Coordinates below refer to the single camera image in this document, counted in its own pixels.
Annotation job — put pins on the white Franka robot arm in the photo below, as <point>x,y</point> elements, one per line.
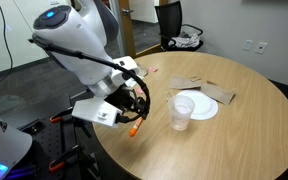
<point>67,30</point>

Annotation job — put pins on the black mesh office chair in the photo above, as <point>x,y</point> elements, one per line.
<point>170,16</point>

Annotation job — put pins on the wooden door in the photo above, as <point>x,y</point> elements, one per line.
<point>126,30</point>

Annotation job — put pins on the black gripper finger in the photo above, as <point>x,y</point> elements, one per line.
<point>138,109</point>
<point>139,96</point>

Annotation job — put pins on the small white paper plate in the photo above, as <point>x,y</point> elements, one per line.
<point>205,100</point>

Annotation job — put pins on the black orange bar clamp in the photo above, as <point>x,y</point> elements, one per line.
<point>59,116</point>
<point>67,158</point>

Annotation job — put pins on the white crumpled cloth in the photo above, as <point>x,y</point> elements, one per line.
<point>185,41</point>

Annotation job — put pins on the small brown packet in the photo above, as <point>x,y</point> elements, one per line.
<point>194,78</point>

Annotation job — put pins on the clear plastic cup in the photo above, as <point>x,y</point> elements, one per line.
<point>180,113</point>

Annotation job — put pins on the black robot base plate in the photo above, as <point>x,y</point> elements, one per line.
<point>40,140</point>

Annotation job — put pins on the orange marker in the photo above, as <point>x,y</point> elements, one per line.
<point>136,126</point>

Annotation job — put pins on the white wall outlet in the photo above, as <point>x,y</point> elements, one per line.
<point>248,45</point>
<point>260,47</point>

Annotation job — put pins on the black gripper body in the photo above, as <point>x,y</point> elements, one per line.
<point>124,98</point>

